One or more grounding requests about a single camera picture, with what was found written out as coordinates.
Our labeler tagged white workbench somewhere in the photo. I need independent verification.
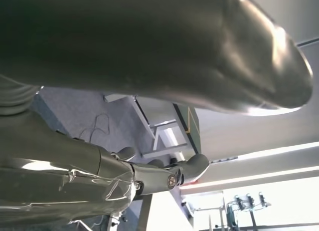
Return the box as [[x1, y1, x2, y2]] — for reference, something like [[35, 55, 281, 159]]
[[103, 94, 202, 161]]

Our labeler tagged black floor cable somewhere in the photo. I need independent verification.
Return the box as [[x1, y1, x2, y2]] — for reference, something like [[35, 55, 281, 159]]
[[78, 113, 111, 143]]

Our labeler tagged grey equipment stand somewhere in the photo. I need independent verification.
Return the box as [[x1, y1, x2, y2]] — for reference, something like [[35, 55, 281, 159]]
[[225, 191, 272, 231]]

